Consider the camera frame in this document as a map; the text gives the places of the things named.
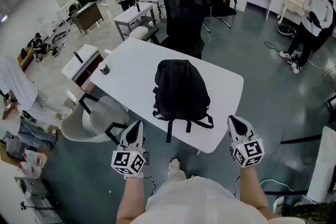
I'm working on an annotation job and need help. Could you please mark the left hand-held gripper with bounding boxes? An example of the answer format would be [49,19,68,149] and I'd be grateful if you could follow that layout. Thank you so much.
[111,120,151,176]

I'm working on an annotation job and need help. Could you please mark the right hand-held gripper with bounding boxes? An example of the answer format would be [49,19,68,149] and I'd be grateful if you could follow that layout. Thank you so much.
[227,115,266,169]

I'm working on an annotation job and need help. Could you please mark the black backpack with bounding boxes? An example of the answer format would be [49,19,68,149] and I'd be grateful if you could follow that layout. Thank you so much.
[152,59,215,144]

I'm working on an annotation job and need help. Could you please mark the person's left forearm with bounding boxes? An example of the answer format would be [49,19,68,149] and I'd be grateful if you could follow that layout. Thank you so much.
[116,177,148,224]

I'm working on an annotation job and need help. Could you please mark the person's right forearm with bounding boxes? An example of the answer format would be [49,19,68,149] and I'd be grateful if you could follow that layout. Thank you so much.
[239,165,279,221]

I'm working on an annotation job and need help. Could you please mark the beige shell chair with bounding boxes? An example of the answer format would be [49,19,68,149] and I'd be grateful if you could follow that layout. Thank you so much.
[60,95,131,143]

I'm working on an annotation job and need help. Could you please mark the white wristband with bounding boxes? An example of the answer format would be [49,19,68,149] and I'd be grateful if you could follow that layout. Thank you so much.
[123,172,145,180]

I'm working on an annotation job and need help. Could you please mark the person's left shoe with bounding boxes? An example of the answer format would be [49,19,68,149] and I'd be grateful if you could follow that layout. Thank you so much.
[169,158,182,170]

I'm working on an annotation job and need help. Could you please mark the person's beige trousers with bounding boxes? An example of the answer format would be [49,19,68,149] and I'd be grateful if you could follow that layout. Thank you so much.
[167,167,187,185]

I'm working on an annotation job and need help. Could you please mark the white table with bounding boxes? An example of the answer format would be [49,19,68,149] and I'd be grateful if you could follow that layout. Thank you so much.
[78,37,245,154]

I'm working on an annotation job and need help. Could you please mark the small dark cup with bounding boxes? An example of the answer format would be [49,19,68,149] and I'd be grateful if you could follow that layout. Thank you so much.
[99,61,111,76]

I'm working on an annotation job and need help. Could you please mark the person's white shirt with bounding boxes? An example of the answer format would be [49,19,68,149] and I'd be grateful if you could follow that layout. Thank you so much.
[141,175,307,224]

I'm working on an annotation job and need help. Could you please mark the white desk black legs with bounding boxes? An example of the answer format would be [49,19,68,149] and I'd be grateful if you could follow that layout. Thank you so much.
[265,125,336,204]

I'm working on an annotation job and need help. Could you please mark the white low cabinet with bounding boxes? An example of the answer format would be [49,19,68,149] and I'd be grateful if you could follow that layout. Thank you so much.
[61,44,106,88]

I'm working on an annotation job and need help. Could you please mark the denim clothes pile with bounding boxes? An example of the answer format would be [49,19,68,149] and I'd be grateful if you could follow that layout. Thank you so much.
[18,118,57,151]

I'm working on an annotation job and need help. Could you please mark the white red plastic bag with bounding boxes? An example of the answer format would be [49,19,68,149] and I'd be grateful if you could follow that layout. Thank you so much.
[18,161,43,179]
[22,148,48,167]

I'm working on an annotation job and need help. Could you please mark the white cushion stool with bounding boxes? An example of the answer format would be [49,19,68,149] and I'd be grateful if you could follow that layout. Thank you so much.
[128,26,149,43]

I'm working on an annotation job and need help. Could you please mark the grey equipment box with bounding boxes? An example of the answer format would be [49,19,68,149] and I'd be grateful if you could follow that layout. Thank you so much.
[20,177,51,198]

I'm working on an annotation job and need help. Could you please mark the round black floor device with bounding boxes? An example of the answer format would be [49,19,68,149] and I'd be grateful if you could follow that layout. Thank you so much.
[276,24,296,36]

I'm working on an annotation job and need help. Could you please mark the black tripod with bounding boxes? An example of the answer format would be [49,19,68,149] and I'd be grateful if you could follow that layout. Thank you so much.
[19,200,62,212]

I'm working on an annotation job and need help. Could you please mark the black high-back office chair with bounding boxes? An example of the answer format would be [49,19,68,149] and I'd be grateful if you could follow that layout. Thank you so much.
[159,0,212,60]

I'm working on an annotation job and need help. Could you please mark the brown wooden desk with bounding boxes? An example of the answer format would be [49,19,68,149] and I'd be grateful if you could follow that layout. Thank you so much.
[70,2,104,35]

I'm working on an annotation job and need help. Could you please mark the wooden bench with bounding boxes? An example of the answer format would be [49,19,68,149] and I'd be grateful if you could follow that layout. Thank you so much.
[16,47,36,72]

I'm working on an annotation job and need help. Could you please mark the cream dresser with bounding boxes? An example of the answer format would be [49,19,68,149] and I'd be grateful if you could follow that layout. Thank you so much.
[277,0,308,25]

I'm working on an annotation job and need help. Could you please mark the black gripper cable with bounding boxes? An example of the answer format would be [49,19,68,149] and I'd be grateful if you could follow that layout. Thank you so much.
[142,175,159,196]
[232,175,241,198]

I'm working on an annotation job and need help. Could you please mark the white floor cable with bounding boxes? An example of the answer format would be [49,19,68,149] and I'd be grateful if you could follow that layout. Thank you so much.
[259,178,316,206]

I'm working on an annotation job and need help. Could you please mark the black floor cable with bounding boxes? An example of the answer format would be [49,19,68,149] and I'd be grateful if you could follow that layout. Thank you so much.
[263,41,283,52]

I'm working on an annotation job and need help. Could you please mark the chrome wheeled frame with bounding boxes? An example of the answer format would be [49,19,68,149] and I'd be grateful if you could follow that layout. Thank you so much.
[50,29,72,57]

